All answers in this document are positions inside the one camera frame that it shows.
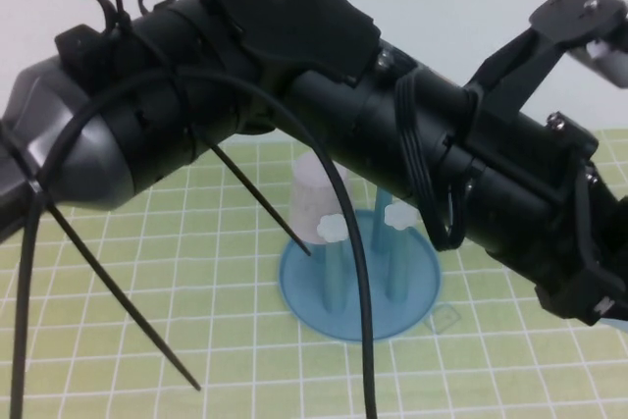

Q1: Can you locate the green white-grid table mat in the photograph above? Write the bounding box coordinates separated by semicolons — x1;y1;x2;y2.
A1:
0;128;628;419

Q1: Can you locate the lilac plastic cup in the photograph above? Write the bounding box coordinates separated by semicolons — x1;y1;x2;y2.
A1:
288;151;350;246

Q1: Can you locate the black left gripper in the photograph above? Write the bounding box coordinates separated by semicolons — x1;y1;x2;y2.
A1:
460;113;628;328

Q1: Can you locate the black cable bundle loop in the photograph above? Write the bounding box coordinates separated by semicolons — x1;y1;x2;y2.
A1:
394;73;480;252

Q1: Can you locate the clear tape piece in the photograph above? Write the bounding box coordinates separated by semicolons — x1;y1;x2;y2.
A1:
429;304;463;335

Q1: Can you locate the blue cup stand with pegs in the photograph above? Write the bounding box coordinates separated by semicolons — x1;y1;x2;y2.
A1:
278;183;445;343

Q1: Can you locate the long black cable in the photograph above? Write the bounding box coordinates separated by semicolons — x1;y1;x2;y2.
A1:
33;70;379;419

